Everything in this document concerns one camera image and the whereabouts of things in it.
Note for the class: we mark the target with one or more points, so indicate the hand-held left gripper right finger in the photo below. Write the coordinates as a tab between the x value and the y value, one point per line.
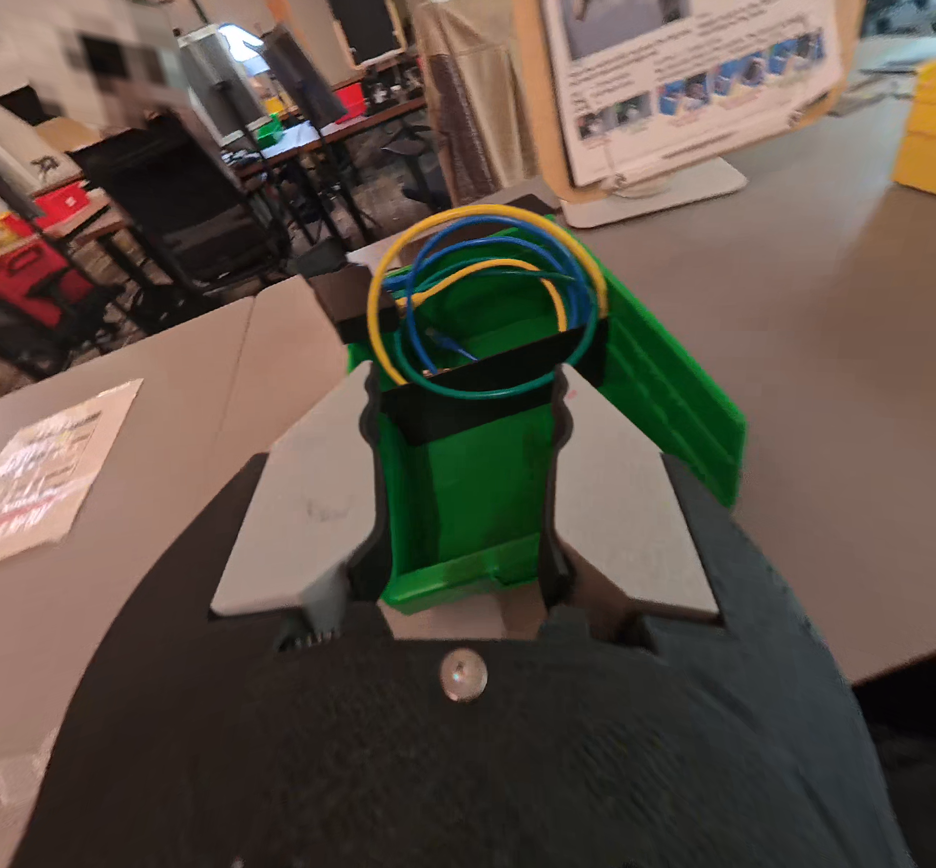
629	517

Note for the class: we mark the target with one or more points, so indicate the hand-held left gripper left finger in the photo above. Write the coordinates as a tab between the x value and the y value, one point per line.
307	510

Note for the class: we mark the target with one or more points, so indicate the green plastic bin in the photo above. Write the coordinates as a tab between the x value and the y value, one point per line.
475	502

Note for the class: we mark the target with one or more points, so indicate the black network switch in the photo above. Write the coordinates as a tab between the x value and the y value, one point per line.
351	298

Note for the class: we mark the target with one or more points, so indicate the yellow plastic bin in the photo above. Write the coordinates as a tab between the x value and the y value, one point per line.
918	151

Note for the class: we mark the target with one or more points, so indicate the black bin divider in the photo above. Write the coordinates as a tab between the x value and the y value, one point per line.
468	400

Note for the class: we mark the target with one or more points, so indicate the laminated paper sheet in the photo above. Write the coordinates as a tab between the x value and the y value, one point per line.
51	466

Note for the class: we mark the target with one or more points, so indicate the white stand base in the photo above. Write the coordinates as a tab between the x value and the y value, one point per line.
695	188

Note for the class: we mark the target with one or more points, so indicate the red plastic crate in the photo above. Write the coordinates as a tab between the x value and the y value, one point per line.
44	290

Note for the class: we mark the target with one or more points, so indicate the black office chair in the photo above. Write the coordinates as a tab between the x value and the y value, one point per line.
168	188

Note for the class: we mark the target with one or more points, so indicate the grey light panel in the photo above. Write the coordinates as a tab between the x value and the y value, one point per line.
219	78

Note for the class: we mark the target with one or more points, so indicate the beige cloth cover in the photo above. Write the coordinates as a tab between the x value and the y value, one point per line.
475	78

